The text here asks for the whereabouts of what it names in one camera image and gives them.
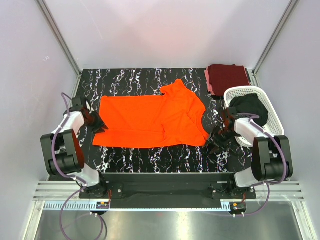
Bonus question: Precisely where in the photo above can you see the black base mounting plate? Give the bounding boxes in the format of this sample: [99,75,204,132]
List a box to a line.
[78,172,257,200]

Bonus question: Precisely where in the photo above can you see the folded pink t shirt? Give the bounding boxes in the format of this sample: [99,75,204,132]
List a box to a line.
[204,69,214,95]

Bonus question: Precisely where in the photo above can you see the purple cable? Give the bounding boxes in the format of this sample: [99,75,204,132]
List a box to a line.
[51,92,109,240]
[236,113,288,217]

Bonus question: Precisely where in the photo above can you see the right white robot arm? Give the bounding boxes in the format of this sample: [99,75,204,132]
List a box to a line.
[205,107,293,199]

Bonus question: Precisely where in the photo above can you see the white plastic laundry basket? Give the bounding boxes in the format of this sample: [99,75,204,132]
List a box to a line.
[223,86,285,136]

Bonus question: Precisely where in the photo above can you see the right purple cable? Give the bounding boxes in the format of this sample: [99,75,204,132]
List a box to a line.
[236,113,288,217]

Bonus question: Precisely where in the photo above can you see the left aluminium frame post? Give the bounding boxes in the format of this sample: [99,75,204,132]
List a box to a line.
[35,0,82,78]

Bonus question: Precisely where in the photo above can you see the white slotted cable duct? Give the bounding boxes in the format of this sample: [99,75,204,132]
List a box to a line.
[44,200,231,212]

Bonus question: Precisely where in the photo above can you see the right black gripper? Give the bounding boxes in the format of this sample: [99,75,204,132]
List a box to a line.
[203,125,237,154]

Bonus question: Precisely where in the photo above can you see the orange t shirt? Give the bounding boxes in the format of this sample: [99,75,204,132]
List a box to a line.
[92,79,209,149]

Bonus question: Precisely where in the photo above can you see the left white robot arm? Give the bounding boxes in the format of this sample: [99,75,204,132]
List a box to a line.
[40,96,110,198]

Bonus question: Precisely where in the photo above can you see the aluminium front rail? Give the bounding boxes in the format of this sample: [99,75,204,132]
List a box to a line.
[33,181,304,202]

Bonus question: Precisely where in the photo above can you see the black t shirt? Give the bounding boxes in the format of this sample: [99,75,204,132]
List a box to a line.
[229,93,269,127]

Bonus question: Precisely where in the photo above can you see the folded maroon t shirt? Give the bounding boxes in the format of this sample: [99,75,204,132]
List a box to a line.
[206,64,250,97]

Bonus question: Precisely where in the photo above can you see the aluminium frame post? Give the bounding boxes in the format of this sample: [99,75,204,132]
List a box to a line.
[35,0,82,78]
[252,0,300,74]

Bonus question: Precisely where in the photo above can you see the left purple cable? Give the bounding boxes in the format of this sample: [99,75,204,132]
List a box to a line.
[51,92,109,240]

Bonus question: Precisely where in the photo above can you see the right aluminium frame post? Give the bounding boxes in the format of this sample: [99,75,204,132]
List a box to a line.
[252,0,300,74]

